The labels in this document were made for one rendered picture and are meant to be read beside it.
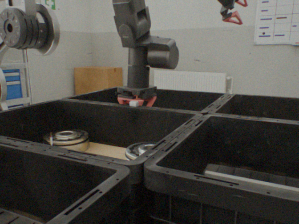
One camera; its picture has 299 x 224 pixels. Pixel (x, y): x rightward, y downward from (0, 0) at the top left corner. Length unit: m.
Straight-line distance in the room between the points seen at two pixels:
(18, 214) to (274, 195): 0.34
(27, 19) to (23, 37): 0.06
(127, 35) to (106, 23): 3.88
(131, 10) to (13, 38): 0.59
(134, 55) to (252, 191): 0.49
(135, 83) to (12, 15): 0.59
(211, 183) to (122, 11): 0.47
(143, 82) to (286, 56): 2.90
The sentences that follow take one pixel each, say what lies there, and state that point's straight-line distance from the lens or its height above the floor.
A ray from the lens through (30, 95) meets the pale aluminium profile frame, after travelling 2.90.
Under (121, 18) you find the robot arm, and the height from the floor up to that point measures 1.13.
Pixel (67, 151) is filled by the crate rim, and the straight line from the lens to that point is 0.38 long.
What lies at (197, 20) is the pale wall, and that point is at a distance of 3.77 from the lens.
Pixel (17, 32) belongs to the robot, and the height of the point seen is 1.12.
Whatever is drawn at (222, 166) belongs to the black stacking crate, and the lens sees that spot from 0.59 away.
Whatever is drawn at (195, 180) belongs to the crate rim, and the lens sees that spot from 0.29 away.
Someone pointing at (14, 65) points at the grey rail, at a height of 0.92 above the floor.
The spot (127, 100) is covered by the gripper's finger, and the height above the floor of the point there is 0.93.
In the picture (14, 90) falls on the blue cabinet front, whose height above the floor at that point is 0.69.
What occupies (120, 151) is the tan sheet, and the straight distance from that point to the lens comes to 0.65.
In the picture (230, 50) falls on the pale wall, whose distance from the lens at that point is 3.62.
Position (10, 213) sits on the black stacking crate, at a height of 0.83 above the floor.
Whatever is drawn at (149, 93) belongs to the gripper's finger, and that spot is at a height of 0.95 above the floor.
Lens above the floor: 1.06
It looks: 13 degrees down
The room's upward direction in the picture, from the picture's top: straight up
